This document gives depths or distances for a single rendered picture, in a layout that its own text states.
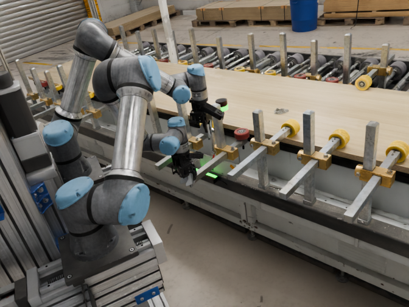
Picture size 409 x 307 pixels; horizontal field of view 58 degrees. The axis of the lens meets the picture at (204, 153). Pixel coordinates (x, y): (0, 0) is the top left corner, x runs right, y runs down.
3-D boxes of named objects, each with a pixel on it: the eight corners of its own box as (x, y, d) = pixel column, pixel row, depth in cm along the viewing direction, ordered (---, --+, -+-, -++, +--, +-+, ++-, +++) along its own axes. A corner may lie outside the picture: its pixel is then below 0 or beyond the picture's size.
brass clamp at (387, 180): (389, 189, 137) (391, 178, 134) (353, 179, 145) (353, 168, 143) (395, 181, 141) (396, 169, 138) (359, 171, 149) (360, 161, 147)
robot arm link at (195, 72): (183, 65, 165) (201, 61, 166) (187, 88, 171) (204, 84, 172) (186, 70, 158) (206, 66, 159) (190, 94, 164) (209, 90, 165)
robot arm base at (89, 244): (75, 268, 110) (64, 245, 105) (69, 239, 122) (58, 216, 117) (123, 248, 115) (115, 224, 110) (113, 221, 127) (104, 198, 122)
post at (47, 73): (66, 125, 313) (45, 71, 289) (63, 125, 315) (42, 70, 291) (69, 124, 315) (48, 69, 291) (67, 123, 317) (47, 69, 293)
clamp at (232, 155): (233, 161, 189) (232, 152, 187) (213, 154, 198) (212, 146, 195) (239, 155, 193) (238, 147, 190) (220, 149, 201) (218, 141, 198)
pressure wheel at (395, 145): (400, 143, 148) (381, 148, 155) (409, 160, 149) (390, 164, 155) (405, 137, 152) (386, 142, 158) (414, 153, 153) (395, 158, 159)
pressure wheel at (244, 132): (244, 153, 198) (243, 134, 192) (233, 150, 203) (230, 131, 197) (253, 147, 203) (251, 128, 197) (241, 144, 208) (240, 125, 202)
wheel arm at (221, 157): (195, 184, 176) (193, 177, 174) (190, 183, 178) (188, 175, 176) (248, 143, 202) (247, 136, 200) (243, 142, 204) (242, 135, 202)
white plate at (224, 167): (237, 180, 194) (235, 164, 189) (200, 167, 211) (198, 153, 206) (237, 179, 195) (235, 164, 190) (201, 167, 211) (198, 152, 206)
